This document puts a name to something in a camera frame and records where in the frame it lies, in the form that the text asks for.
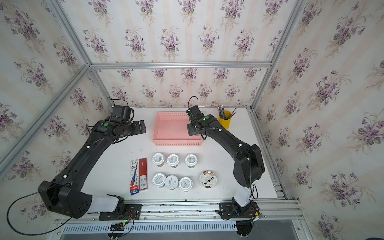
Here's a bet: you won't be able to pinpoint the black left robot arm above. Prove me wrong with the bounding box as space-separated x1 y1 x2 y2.
38 120 146 219

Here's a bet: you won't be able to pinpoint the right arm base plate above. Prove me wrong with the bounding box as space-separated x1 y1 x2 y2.
218 201 260 220

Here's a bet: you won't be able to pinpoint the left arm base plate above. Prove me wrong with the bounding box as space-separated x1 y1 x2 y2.
99 195 143 221

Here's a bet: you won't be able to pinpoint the red pencil box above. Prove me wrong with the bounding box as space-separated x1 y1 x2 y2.
139 158 148 191

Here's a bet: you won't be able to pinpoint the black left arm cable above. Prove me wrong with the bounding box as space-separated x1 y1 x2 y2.
6 182 73 237

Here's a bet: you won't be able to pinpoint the pink plastic basket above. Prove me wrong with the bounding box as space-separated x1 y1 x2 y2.
152 112 203 146

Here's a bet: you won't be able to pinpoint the pencils in cup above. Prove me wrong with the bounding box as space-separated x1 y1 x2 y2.
217 104 237 120

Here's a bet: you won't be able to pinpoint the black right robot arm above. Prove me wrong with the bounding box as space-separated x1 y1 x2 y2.
186 110 265 208

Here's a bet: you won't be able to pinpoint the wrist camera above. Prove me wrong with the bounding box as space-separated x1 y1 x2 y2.
186 105 205 124
110 105 135 125

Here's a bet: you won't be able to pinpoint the aluminium mounting rail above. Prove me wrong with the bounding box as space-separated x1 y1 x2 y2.
53 198 304 224

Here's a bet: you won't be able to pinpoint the wide Chobani yogurt cup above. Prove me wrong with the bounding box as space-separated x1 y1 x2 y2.
200 171 217 189

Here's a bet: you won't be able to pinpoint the yellow pencil cup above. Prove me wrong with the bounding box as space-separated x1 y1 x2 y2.
218 110 232 130

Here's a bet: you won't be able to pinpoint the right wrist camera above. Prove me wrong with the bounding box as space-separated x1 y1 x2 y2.
186 105 205 124

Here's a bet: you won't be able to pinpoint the yogurt bottle row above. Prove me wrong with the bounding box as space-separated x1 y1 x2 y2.
152 153 165 167
165 175 179 190
167 154 180 168
185 154 198 169
153 173 167 188
179 177 193 192

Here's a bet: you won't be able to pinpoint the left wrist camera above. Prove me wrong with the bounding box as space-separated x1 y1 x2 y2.
110 105 135 125

